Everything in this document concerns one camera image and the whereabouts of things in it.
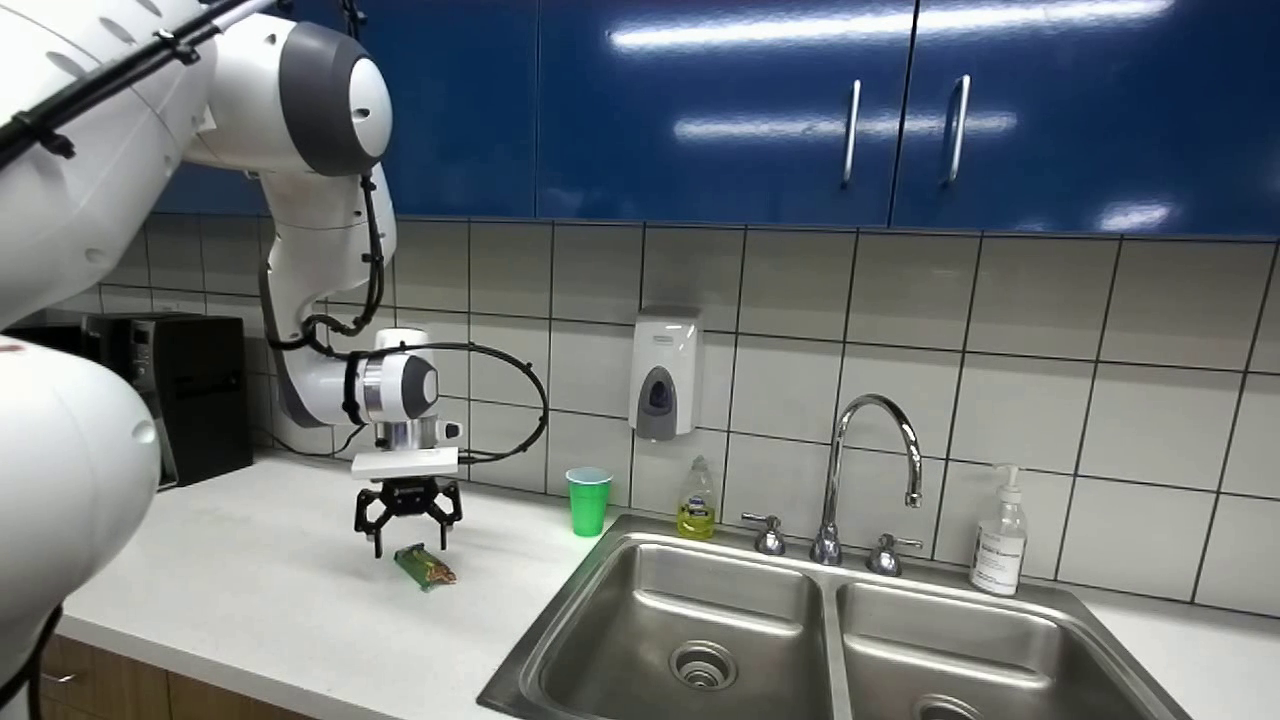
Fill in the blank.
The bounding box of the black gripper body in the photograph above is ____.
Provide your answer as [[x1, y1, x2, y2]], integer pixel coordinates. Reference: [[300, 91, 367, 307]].
[[353, 472, 470, 527]]

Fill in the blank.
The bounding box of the green granola bar wrapper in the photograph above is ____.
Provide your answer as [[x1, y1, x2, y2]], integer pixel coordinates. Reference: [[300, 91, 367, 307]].
[[387, 539, 461, 594]]

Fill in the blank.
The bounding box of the stainless steel double sink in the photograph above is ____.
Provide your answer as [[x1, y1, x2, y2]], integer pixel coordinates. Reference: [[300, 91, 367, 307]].
[[478, 514, 1197, 720]]

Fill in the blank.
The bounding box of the green plastic cup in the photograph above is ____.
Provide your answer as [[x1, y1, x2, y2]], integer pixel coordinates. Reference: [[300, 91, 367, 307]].
[[559, 462, 616, 539]]

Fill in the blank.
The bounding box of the black countertop appliance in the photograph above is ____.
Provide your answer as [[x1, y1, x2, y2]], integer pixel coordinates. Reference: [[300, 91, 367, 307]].
[[128, 311, 259, 486]]

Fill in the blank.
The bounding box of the yellow dish soap bottle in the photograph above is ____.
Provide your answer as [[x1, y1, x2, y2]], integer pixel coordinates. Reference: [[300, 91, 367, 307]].
[[671, 450, 724, 545]]

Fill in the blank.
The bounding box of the wooden lower cabinet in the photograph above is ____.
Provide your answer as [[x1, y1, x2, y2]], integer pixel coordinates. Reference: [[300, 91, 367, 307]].
[[28, 630, 312, 720]]

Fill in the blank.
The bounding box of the chrome faucet knob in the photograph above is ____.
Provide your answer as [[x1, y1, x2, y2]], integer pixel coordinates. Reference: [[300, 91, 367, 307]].
[[866, 531, 909, 580], [744, 511, 792, 560]]

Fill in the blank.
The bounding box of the chrome gooseneck faucet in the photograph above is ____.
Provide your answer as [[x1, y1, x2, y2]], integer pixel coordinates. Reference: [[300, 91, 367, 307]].
[[808, 393, 927, 566]]

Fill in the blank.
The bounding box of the blue upper cabinet door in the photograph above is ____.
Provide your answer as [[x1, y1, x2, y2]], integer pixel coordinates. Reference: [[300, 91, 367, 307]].
[[888, 0, 1280, 243], [284, 0, 920, 233]]

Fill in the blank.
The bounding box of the clear pump sanitizer bottle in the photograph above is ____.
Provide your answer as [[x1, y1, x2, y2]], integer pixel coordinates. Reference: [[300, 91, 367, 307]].
[[969, 462, 1032, 601]]

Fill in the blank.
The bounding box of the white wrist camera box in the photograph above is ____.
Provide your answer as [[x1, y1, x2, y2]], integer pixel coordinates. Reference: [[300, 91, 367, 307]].
[[350, 442, 463, 483]]

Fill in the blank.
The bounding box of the black robot wrist cable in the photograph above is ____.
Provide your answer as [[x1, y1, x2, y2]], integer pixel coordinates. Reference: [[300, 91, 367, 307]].
[[258, 169, 556, 467]]

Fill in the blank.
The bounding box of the white wall soap dispenser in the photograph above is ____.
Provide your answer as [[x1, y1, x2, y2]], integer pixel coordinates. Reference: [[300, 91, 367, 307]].
[[623, 311, 706, 442]]

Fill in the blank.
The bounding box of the silver upper cabinet handle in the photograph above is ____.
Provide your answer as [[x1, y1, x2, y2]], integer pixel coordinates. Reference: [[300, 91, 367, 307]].
[[941, 71, 977, 189], [837, 77, 868, 190]]

